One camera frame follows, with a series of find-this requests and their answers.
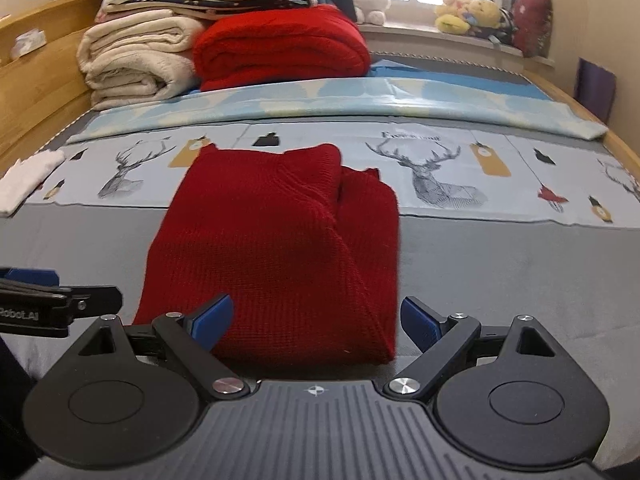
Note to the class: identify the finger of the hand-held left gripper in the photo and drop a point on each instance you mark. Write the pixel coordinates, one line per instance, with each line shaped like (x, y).
(97, 301)
(30, 276)

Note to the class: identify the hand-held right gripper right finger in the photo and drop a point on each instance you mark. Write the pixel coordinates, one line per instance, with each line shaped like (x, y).
(420, 322)

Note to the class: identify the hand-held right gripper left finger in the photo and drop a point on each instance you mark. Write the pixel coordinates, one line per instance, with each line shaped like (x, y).
(212, 317)

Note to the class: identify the red knit sweater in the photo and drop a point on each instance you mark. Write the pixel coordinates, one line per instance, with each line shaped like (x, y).
(270, 250)

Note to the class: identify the small white cloth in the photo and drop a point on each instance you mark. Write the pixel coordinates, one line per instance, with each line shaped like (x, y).
(27, 180)

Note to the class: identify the grey table cloth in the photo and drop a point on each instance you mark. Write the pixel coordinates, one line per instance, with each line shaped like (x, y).
(45, 90)

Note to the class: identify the clear plastic bag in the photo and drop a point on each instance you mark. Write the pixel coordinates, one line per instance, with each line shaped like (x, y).
(29, 44)

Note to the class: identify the light blue blanket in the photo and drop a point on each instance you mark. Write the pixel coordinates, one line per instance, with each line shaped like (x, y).
(350, 100)

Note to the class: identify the folded cream quilt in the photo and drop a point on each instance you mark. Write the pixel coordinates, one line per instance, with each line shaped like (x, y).
(135, 60)

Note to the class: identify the folded red blanket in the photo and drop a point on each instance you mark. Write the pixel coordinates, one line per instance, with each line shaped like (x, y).
(285, 45)

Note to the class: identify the white window sill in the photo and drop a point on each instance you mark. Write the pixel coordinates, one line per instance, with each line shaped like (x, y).
(425, 35)

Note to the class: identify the purple box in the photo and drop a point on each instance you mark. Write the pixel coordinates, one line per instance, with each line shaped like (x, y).
(595, 87)

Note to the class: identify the black white patterned cloth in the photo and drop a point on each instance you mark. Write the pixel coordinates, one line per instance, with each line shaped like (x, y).
(495, 27)

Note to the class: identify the yellow plush toy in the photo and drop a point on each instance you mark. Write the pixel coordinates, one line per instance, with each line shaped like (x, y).
(450, 15)
(482, 12)

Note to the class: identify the dark patterned folded cloth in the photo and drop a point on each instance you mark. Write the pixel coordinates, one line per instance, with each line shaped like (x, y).
(230, 5)

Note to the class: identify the dark red cushion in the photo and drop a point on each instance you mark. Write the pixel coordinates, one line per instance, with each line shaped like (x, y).
(532, 22)

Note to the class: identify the white plush bear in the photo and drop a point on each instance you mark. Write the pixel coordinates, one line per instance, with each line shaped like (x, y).
(371, 5)

